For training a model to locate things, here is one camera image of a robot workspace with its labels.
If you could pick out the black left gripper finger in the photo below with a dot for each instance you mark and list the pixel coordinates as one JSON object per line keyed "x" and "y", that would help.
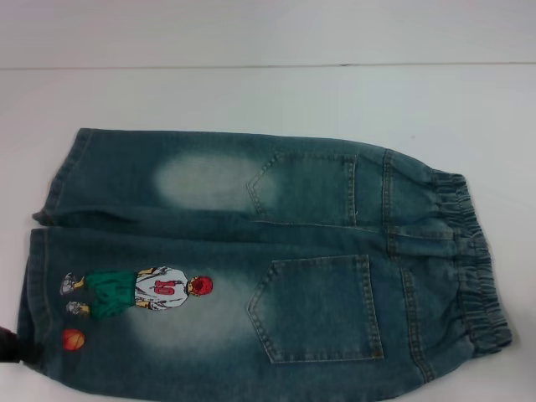
{"x": 9, "y": 345}

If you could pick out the blue denim shorts with print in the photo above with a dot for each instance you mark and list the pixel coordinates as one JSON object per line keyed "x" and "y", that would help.
{"x": 318, "y": 234}

